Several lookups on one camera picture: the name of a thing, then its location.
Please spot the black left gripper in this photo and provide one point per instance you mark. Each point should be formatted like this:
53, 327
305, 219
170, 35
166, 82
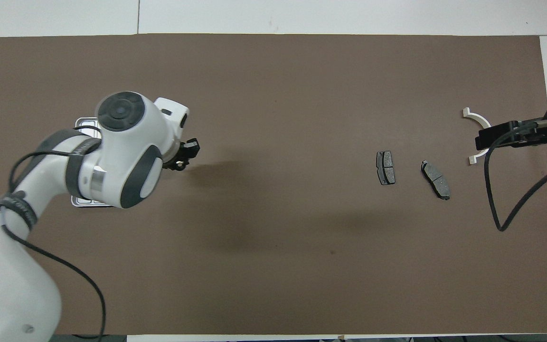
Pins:
181, 153

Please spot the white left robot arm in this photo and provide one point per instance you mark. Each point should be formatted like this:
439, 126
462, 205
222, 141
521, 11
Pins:
126, 152

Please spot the silver metal tray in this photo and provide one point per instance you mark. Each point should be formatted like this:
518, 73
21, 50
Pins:
86, 123

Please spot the elongated dark grey brake pad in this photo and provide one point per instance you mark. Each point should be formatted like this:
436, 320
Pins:
436, 179

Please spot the brown table mat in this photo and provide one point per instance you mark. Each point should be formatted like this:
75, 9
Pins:
302, 95

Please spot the rectangular dark grey brake pad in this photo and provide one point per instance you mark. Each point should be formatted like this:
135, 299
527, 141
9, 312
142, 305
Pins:
386, 167

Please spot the white semicircular bracket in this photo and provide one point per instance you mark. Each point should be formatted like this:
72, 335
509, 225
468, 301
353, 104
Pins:
475, 116

